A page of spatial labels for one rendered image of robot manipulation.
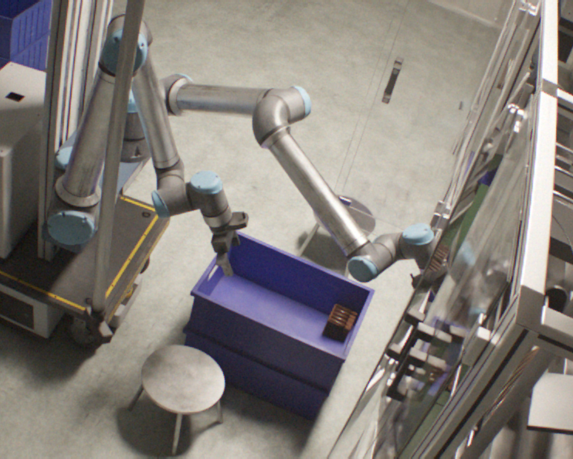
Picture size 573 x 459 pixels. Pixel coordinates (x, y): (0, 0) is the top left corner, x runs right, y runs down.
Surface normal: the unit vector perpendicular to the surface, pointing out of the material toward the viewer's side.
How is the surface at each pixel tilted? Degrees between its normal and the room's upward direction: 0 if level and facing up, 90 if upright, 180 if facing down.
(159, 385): 0
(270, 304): 0
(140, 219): 0
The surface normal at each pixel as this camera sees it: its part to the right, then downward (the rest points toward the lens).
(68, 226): 0.11, 0.74
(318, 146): 0.23, -0.73
